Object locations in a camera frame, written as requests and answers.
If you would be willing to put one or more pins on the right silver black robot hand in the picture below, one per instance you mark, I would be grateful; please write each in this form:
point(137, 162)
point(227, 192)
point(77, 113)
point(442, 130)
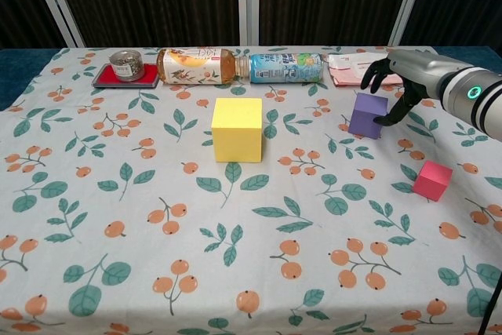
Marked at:
point(415, 70)

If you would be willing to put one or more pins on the purple cube block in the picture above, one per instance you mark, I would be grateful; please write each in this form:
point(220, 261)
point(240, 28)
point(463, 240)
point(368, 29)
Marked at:
point(364, 119)

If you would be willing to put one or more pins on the small pink foam cube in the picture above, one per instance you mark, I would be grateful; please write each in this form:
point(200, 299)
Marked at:
point(431, 182)

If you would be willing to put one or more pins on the large yellow foam cube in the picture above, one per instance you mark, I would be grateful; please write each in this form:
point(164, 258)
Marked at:
point(237, 131)

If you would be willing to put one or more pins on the pink wet wipes pack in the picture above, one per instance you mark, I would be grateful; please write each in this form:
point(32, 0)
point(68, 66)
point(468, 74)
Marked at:
point(349, 70)

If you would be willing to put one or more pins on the blue label drink bottle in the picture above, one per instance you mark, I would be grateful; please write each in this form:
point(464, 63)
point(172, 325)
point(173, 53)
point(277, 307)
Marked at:
point(286, 68)

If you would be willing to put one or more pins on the amber tea plastic bottle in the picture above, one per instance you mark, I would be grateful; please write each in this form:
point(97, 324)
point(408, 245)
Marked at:
point(192, 68)

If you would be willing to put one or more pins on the floral print tablecloth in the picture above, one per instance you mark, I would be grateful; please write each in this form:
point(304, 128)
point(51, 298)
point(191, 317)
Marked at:
point(235, 233)

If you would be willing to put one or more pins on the small round metal tin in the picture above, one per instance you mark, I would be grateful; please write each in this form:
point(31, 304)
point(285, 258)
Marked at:
point(125, 66)

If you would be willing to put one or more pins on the red ink pad tray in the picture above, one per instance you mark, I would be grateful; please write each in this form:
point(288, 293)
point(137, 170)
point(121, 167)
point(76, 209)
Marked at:
point(104, 78)

